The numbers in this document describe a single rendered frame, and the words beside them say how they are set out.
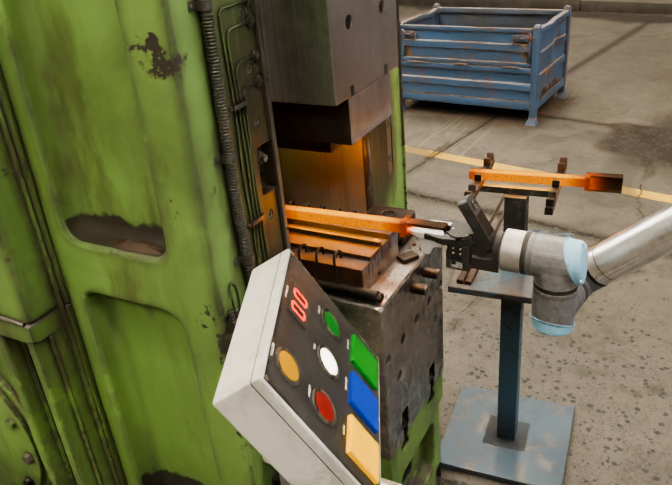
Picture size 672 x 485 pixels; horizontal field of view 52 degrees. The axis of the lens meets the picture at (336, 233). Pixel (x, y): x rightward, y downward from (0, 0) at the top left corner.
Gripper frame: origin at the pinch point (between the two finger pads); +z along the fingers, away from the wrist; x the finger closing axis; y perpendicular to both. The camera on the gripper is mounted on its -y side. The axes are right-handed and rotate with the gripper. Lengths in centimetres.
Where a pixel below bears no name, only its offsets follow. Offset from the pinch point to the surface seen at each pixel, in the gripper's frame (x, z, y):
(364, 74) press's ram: -5.1, 8.0, -34.9
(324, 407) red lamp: -65, -13, -5
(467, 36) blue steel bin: 374, 109, 41
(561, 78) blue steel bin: 436, 51, 85
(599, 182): 52, -32, 7
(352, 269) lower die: -12.4, 9.7, 6.6
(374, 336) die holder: -15.8, 3.5, 20.7
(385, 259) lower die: -0.1, 7.5, 10.3
